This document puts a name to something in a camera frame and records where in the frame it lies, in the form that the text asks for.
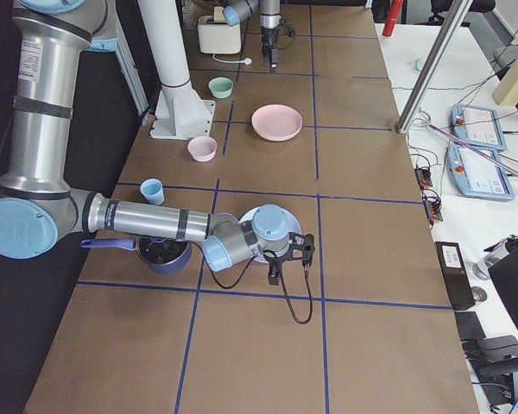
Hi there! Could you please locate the light blue cup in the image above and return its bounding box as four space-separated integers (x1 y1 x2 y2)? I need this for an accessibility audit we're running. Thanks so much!
140 179 165 205

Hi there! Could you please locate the aluminium frame post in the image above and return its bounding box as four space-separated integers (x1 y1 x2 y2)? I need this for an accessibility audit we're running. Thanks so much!
395 0 472 135

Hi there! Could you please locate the dark blue pot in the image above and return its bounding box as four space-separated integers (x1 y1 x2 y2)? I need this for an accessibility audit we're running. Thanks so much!
79 235 193 274

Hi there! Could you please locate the red cylinder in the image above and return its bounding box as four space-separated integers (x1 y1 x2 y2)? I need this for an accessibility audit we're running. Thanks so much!
382 0 404 38

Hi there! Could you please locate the pink bowl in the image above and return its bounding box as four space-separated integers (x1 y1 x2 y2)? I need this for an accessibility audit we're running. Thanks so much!
187 135 218 162

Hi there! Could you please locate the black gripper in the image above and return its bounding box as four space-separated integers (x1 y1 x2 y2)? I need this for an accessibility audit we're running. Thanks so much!
264 251 292 285
261 27 279 69

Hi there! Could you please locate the pink plate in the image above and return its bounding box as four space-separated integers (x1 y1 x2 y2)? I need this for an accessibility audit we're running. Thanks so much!
251 104 303 141

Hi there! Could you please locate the far teach pendant tablet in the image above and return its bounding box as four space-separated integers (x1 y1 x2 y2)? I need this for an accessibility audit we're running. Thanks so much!
451 103 507 152

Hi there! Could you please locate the white toaster plug cable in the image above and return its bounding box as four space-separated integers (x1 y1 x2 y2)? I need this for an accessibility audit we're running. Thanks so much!
211 53 254 66

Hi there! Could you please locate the near teach pendant tablet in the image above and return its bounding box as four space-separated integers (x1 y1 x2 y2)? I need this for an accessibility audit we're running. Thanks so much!
446 144 515 201

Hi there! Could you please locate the black box with label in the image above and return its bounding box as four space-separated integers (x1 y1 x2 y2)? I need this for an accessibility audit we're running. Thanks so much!
434 241 475 311

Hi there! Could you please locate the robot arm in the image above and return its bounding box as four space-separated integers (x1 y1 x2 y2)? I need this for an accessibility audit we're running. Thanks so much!
0 1 141 285
222 0 281 72

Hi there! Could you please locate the green bowl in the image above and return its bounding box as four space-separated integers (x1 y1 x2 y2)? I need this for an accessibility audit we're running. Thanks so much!
208 77 234 99

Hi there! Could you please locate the black braided cable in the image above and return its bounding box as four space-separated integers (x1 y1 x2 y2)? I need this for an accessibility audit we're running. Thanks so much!
206 249 314 326

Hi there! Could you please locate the teach pendant tablet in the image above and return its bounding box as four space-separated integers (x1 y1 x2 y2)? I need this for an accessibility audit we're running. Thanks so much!
451 103 507 152
446 144 515 201

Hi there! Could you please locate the cream toaster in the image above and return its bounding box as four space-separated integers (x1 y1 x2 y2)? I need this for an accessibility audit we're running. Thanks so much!
198 6 242 54

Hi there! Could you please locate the white mounting pillar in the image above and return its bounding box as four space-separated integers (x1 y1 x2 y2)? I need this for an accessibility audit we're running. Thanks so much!
138 0 216 140

